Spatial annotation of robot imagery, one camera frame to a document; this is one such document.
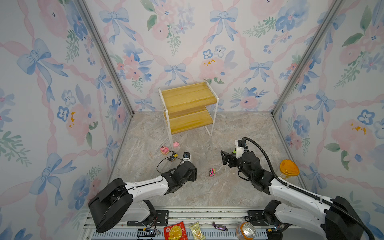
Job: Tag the pink bear donut toy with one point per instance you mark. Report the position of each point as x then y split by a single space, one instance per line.
164 150

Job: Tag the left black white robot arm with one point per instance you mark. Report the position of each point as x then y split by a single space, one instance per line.
120 201

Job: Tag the purple wrapped candy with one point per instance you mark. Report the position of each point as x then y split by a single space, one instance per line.
220 227

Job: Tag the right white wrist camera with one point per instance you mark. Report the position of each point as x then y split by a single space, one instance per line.
241 148

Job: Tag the pink toy car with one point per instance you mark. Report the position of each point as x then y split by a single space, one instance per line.
212 172

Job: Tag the black yellow shark toy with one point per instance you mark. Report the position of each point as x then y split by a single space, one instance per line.
172 157

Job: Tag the pink pig toy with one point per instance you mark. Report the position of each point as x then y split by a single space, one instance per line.
176 144

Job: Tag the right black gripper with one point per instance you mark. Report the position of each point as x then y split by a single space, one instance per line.
232 158

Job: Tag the red snack packet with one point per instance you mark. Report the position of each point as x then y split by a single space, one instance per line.
176 232

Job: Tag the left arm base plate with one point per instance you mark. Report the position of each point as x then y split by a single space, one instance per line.
159 218

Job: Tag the green snack packet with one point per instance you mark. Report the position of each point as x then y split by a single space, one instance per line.
196 231

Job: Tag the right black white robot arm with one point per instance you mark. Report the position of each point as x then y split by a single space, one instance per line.
333 219

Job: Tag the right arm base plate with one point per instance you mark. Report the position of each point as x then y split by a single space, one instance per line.
256 218

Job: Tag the silver drink can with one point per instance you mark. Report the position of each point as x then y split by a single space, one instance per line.
245 231

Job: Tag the orange lid plastic cup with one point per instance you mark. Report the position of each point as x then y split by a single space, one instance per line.
288 170

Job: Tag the white frame wooden two-tier shelf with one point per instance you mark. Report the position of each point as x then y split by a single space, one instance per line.
189 107

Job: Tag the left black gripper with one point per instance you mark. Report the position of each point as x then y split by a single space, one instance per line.
194 175

